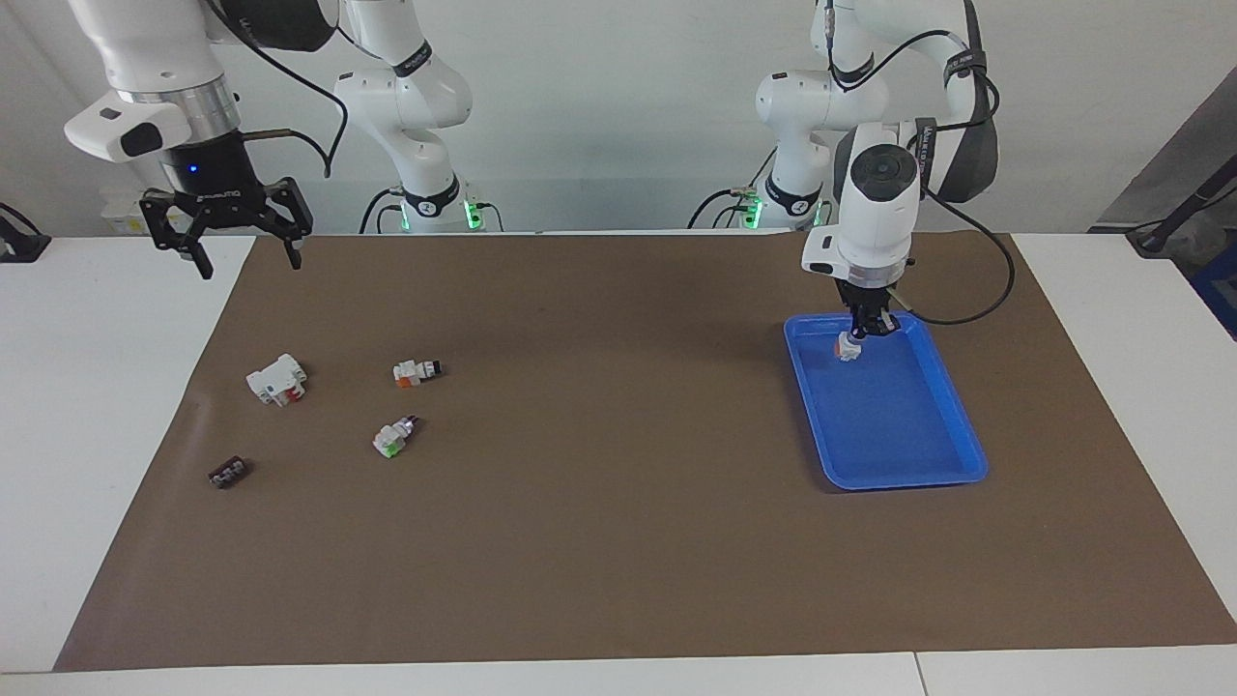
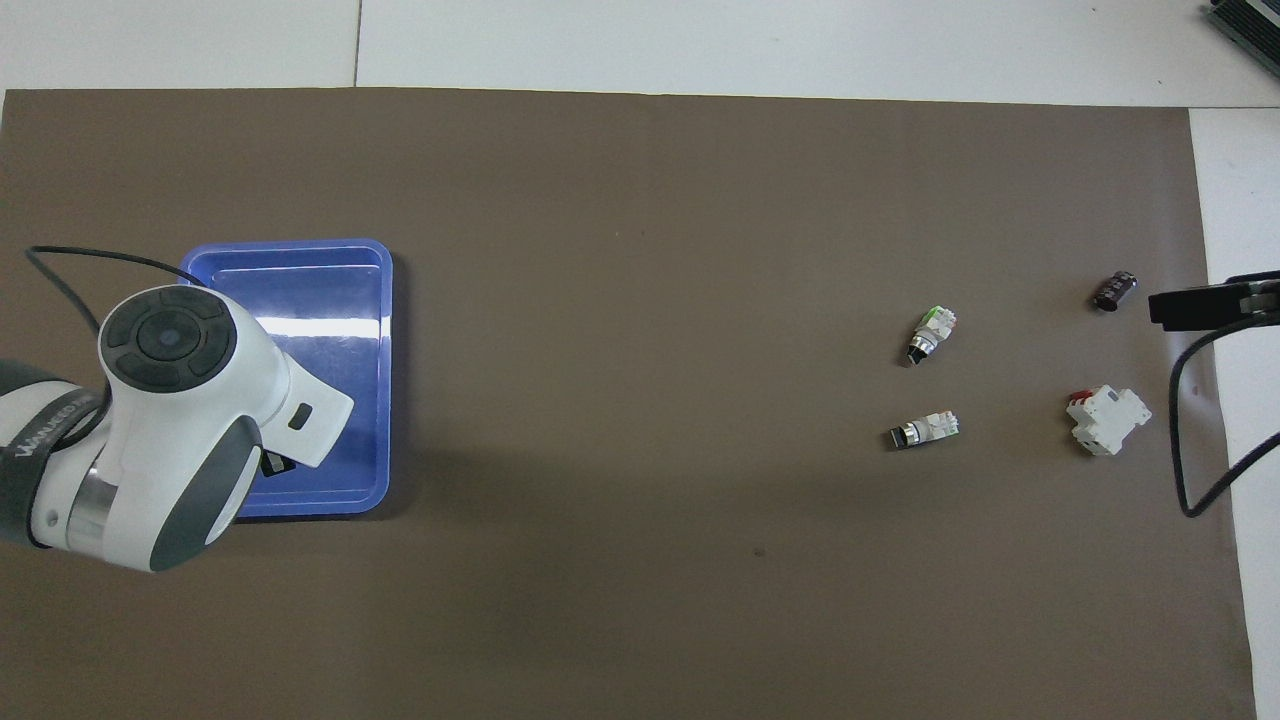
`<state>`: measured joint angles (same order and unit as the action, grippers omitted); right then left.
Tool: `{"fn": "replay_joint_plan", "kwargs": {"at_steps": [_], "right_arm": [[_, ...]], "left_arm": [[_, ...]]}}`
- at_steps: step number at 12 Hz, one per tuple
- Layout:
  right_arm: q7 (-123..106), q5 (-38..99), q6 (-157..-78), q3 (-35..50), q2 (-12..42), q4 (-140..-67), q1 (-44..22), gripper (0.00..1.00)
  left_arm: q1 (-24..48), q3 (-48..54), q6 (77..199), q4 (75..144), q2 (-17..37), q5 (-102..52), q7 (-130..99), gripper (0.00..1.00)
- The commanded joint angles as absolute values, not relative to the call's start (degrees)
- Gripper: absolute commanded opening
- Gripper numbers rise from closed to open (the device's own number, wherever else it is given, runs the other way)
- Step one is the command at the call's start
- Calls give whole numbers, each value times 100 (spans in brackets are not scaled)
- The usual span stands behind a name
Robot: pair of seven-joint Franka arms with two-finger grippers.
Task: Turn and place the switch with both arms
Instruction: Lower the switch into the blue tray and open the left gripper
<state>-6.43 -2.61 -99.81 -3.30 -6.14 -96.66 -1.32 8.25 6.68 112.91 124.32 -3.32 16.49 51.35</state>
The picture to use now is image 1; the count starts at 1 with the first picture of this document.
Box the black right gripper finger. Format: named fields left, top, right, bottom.
left=138, top=190, right=216, bottom=281
left=253, top=177, right=315, bottom=272

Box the white cardboard box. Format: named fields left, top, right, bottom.
left=100, top=187, right=209, bottom=235

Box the blue plastic tray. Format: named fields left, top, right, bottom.
left=783, top=310, right=990, bottom=492

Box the white red circuit breaker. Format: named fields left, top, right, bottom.
left=245, top=354, right=309, bottom=408

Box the black stand with pole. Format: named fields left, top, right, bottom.
left=1126, top=159, right=1237, bottom=257

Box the brown table mat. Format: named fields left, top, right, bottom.
left=53, top=232, right=1237, bottom=673

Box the blue crate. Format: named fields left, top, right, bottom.
left=1191, top=246, right=1237, bottom=341

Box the black right base cable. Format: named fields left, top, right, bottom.
left=360, top=187, right=405, bottom=235

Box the black base cable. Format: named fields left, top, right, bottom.
left=360, top=187, right=405, bottom=235
left=688, top=145, right=779, bottom=231

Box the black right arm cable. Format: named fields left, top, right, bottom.
left=217, top=0, right=347, bottom=181

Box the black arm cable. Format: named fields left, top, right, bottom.
left=217, top=0, right=347, bottom=181
left=826, top=0, right=1017, bottom=326

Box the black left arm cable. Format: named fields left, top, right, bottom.
left=826, top=0, right=1017, bottom=326

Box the black clamp mount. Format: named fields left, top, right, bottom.
left=0, top=203, right=51, bottom=264

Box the black left base cable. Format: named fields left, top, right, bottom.
left=688, top=145, right=779, bottom=231

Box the white green push switch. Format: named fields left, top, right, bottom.
left=372, top=416, right=419, bottom=459

